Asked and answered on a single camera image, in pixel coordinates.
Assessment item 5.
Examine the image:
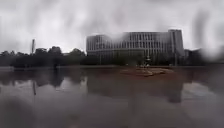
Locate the low brown planting bed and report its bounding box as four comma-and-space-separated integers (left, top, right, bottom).
119, 66, 175, 78

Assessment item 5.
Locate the long curved pale building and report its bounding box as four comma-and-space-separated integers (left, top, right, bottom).
85, 28, 185, 66

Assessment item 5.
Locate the tall thin tower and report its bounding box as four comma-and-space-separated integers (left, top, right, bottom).
30, 38, 36, 55

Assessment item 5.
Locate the row of dark trees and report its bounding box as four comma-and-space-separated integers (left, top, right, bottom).
0, 45, 88, 69

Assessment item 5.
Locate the wet grey paved plaza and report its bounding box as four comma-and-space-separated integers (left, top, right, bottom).
0, 65, 224, 128

